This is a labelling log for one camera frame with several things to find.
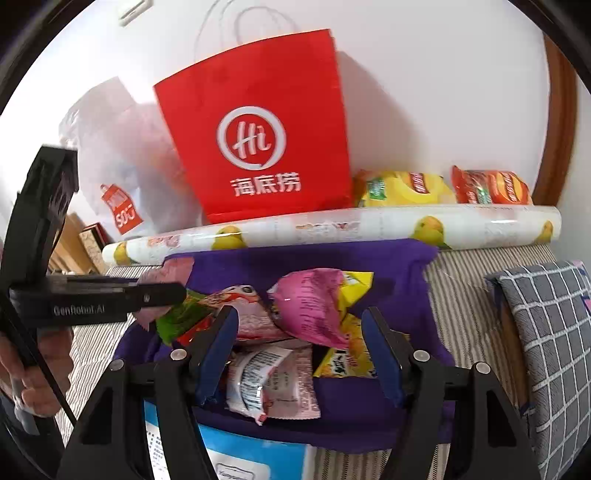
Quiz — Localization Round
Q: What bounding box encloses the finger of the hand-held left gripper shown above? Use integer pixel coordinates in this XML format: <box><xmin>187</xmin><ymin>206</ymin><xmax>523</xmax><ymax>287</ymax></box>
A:
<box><xmin>124</xmin><ymin>282</ymin><xmax>187</xmax><ymax>313</ymax></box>

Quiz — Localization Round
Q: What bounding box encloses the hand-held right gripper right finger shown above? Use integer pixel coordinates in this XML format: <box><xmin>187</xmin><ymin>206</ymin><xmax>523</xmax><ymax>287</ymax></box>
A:
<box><xmin>361</xmin><ymin>307</ymin><xmax>541</xmax><ymax>480</ymax></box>

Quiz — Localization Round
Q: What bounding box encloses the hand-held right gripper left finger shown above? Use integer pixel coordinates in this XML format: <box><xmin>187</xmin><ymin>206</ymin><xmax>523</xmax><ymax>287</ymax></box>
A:
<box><xmin>55</xmin><ymin>305</ymin><xmax>239</xmax><ymax>480</ymax></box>

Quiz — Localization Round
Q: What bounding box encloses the plain pink snack packet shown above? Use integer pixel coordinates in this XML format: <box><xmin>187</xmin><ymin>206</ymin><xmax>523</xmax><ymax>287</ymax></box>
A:
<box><xmin>139</xmin><ymin>256</ymin><xmax>197</xmax><ymax>324</ymax></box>

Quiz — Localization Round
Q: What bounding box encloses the green snack packet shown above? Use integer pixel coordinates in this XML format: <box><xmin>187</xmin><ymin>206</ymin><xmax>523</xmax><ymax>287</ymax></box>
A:
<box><xmin>156</xmin><ymin>291</ymin><xmax>220</xmax><ymax>344</ymax></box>

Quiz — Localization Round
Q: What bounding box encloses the yellow snack packet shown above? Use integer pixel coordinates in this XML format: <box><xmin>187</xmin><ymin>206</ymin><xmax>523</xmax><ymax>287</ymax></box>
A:
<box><xmin>314</xmin><ymin>314</ymin><xmax>377</xmax><ymax>379</ymax></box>

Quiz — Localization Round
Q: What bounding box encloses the grey white snack packet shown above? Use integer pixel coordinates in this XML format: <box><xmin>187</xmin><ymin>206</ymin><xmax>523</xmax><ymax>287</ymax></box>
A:
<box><xmin>225</xmin><ymin>347</ymin><xmax>294</xmax><ymax>425</ymax></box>

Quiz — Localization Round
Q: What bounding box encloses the white red cartoon snack packet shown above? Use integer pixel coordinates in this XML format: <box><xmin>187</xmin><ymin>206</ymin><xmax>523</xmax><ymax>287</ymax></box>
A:
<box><xmin>208</xmin><ymin>285</ymin><xmax>287</xmax><ymax>342</ymax></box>

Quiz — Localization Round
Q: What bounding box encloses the pink yellow snack bag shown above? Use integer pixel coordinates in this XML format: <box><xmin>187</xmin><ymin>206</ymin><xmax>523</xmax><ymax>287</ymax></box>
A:
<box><xmin>268</xmin><ymin>269</ymin><xmax>375</xmax><ymax>349</ymax></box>

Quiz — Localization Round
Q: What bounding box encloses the pink checked snack packet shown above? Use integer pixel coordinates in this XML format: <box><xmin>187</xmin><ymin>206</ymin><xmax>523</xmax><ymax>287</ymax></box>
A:
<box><xmin>263</xmin><ymin>346</ymin><xmax>321</xmax><ymax>418</ymax></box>

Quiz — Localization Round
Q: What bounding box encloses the blue tissue pack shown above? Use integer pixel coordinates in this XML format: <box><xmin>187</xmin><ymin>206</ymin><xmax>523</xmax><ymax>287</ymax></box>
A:
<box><xmin>143</xmin><ymin>399</ymin><xmax>319</xmax><ymax>480</ymax></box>

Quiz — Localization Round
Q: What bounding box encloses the person's left hand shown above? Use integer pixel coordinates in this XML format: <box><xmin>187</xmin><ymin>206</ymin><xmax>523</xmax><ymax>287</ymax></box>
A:
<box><xmin>0</xmin><ymin>325</ymin><xmax>75</xmax><ymax>416</ymax></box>

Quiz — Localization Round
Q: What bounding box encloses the wooden headboard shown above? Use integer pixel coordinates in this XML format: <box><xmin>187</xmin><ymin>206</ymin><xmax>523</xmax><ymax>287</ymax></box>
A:
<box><xmin>48</xmin><ymin>212</ymin><xmax>98</xmax><ymax>273</ymax></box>

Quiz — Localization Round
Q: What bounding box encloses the patterned box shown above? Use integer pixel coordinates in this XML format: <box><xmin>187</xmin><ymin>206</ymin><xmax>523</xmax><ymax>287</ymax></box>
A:
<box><xmin>78</xmin><ymin>223</ymin><xmax>112</xmax><ymax>273</ymax></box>

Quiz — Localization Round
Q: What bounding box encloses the purple towel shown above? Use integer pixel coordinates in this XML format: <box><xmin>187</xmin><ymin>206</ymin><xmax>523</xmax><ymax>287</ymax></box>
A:
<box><xmin>113</xmin><ymin>237</ymin><xmax>455</xmax><ymax>450</ymax></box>

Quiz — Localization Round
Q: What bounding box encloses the striped quilt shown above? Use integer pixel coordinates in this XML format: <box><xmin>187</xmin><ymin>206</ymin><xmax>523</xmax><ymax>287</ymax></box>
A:
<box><xmin>60</xmin><ymin>242</ymin><xmax>591</xmax><ymax>480</ymax></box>

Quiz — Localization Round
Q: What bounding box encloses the white plastic shopping bag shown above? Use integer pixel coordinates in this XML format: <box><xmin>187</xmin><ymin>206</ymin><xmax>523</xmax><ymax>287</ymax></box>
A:
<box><xmin>59</xmin><ymin>76</ymin><xmax>204</xmax><ymax>245</ymax></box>

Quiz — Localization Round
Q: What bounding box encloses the lemon print paper roll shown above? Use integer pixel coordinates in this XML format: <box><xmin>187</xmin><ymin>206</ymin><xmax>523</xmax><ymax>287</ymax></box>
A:
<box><xmin>102</xmin><ymin>205</ymin><xmax>561</xmax><ymax>266</ymax></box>

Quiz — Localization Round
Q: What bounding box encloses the brown board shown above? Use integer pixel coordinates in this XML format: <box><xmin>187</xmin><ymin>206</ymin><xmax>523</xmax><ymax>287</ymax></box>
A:
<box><xmin>501</xmin><ymin>305</ymin><xmax>529</xmax><ymax>407</ymax></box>

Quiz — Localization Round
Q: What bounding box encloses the grey checked folded cloth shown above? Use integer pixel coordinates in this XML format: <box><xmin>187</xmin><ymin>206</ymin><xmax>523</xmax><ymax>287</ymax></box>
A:
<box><xmin>485</xmin><ymin>261</ymin><xmax>591</xmax><ymax>480</ymax></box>

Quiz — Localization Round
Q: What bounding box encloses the yellow chip bag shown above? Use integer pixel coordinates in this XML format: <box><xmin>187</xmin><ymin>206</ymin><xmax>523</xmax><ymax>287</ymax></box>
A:
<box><xmin>353</xmin><ymin>170</ymin><xmax>458</xmax><ymax>208</ymax></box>

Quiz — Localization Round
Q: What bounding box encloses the orange chip bag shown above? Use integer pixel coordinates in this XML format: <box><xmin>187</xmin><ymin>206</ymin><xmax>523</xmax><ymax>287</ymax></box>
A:
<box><xmin>450</xmin><ymin>165</ymin><xmax>533</xmax><ymax>206</ymax></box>

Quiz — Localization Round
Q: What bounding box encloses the red paper bag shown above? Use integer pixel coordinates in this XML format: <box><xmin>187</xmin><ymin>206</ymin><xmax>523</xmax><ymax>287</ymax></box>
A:
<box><xmin>153</xmin><ymin>0</ymin><xmax>355</xmax><ymax>224</ymax></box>

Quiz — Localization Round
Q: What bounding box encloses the white light switch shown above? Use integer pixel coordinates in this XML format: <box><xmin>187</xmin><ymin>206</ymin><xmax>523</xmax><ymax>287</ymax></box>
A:
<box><xmin>117</xmin><ymin>0</ymin><xmax>153</xmax><ymax>24</ymax></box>

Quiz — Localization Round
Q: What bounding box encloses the brown wooden door frame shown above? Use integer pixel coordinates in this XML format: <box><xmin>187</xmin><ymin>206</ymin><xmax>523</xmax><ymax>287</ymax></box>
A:
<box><xmin>531</xmin><ymin>34</ymin><xmax>578</xmax><ymax>208</ymax></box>

